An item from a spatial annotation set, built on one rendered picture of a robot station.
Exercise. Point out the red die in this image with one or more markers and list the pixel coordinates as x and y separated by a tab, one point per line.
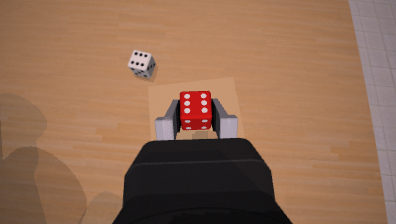
195	110

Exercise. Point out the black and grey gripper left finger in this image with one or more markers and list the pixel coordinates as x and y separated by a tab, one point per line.
167	127

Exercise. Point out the white die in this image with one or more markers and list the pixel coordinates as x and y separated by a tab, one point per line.
142	63

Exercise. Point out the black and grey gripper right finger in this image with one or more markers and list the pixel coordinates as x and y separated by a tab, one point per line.
225	125

